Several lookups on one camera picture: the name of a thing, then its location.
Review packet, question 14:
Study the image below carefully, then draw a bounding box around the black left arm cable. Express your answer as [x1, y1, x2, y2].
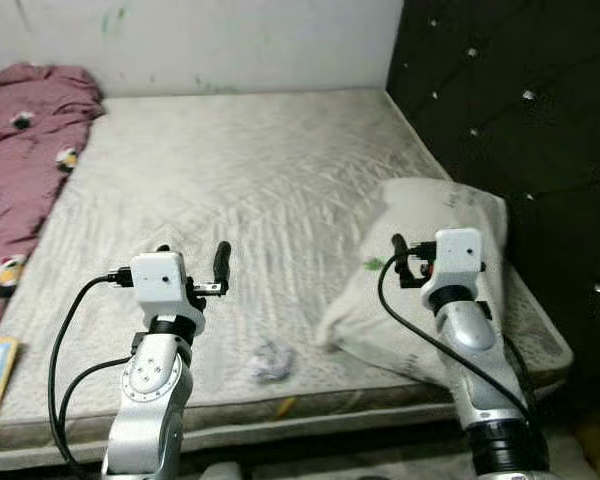
[47, 270, 136, 476]
[58, 357, 133, 471]

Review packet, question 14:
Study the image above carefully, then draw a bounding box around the pink cartoon print blanket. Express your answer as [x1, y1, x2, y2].
[0, 63, 107, 336]

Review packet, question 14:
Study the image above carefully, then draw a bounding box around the white pillow with tree print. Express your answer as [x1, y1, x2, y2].
[315, 177, 510, 389]

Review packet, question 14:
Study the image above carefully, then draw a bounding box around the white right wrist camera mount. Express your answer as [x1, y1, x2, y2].
[420, 228, 484, 301]

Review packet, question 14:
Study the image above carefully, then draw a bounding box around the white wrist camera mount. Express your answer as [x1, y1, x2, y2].
[130, 252, 194, 313]
[420, 228, 484, 301]

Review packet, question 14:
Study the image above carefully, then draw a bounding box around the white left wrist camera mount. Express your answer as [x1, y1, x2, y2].
[130, 252, 194, 313]

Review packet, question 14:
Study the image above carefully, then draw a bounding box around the white quilted mattress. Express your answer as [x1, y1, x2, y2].
[0, 86, 574, 471]

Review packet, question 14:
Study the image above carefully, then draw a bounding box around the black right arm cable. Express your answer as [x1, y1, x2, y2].
[376, 250, 537, 421]

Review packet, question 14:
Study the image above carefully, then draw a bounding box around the crumpled white paper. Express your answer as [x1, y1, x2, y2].
[248, 338, 297, 385]

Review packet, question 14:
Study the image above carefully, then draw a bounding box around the black tufted headboard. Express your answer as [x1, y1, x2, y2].
[384, 0, 600, 401]

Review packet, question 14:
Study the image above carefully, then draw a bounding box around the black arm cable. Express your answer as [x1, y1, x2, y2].
[376, 250, 537, 421]
[47, 270, 136, 476]
[58, 357, 133, 471]

